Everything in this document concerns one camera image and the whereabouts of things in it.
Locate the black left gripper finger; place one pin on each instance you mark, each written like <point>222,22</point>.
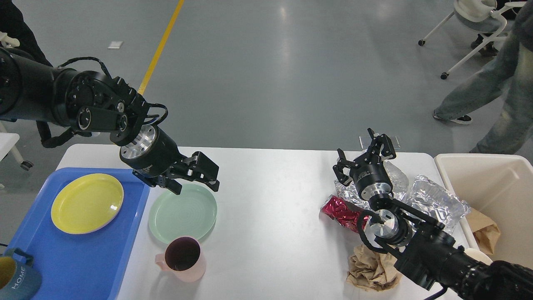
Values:
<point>199,168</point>
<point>169,182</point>

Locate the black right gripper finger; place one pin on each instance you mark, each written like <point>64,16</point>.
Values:
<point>339,167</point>
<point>379,150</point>

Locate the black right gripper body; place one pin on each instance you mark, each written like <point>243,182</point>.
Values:
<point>371,179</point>

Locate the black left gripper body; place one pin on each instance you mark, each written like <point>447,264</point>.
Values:
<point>150,154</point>

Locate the light green plate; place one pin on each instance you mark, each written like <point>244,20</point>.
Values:
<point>192,213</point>

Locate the pink mug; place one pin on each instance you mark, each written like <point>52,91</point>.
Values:
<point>184,258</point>

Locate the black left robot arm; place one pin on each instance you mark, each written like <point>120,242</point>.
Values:
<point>86,102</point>

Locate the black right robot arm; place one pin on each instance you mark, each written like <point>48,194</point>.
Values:
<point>424,252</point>

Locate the crumpled aluminium foil sheet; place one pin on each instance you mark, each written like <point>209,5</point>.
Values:
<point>400,186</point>

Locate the crushed red can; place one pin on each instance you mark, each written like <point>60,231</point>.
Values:
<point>336,209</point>

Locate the aluminium foil tray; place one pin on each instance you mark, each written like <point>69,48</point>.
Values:
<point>434,200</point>

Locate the yellow plate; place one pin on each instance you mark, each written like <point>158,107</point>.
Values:
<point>87,204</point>

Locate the crumpled brown paper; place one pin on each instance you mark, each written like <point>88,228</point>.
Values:
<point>372,271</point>

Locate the beige waste bin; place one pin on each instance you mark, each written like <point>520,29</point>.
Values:
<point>500,187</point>

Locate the person in blue jeans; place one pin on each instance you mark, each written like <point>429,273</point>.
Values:
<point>513,66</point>

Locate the brown paper in bin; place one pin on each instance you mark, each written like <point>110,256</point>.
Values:
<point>485,231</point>

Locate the blue plastic tray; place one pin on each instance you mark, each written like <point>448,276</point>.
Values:
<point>81,266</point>

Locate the white paper cup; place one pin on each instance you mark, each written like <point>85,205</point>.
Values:
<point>478,255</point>

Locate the seated person in black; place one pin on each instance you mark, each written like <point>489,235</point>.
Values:
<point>489,50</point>

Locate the small white side table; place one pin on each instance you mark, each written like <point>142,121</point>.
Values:
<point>7,141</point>

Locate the white chair right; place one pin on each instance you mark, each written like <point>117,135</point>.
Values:
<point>481,16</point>

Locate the white chair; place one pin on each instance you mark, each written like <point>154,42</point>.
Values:
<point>9,43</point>
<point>481,16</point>

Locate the blue HOME mug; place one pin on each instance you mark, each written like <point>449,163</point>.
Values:
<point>18,279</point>

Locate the white chair left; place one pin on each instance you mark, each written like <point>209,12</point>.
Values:
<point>9,43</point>

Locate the person in grey sweater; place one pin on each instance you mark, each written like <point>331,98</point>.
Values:
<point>12,23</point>

